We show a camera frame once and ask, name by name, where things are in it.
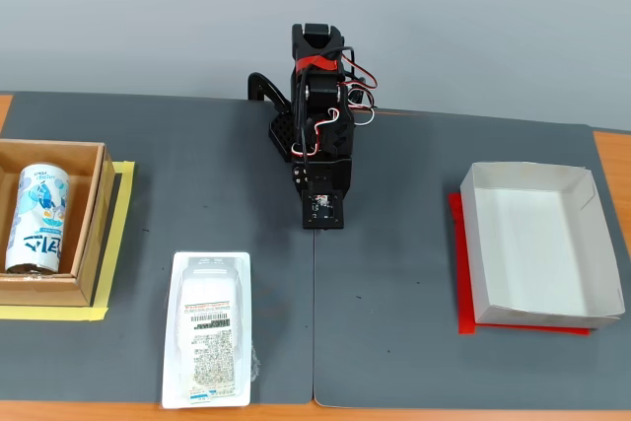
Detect black square wrist camera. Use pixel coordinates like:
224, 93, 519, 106
301, 189, 345, 232

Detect packaged sandwich with label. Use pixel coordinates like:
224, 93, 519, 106
161, 250, 260, 410

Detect red paper sheet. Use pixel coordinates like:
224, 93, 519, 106
447, 192, 592, 337

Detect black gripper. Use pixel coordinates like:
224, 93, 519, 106
290, 156, 354, 216

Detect yellow tape frame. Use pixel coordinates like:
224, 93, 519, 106
0, 159, 137, 322

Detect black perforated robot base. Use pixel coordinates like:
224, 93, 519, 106
266, 104, 298, 165

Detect red white servo wires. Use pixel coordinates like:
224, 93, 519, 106
290, 56, 379, 157

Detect brown cardboard box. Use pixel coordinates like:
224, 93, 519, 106
0, 138, 117, 309

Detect gray cardboard box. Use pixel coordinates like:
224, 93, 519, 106
459, 160, 625, 331

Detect white blue drink can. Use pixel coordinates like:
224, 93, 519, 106
4, 162, 71, 274

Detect dark gray table mat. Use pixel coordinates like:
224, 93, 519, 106
312, 107, 631, 411
0, 91, 316, 405

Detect black table clamp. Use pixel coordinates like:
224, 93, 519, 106
246, 72, 290, 107

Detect red tape strip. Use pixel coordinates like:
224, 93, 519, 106
295, 54, 342, 75

